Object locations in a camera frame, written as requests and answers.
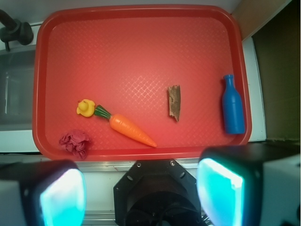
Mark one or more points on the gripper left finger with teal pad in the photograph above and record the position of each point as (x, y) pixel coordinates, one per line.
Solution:
(45, 193)

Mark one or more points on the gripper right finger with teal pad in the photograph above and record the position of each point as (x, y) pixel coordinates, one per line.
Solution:
(258, 184)

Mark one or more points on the red paper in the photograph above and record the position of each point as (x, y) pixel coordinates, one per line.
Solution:
(75, 141)

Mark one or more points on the blue toy bottle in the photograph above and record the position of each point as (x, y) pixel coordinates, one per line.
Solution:
(232, 108)

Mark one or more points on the yellow rubber duck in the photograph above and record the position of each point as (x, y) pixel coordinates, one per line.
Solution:
(85, 108)

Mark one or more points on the orange toy carrot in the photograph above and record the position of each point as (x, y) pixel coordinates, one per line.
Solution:
(124, 126)

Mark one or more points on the brown wood piece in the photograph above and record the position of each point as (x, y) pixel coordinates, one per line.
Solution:
(174, 101)

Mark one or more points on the red plastic tray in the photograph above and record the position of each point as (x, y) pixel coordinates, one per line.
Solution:
(124, 59)

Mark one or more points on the grey sink basin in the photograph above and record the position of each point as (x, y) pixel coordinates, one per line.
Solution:
(16, 90)

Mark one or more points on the grey sink faucet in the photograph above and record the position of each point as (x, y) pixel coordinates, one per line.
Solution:
(14, 30)

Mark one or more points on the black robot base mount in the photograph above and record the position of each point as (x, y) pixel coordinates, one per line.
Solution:
(157, 193)

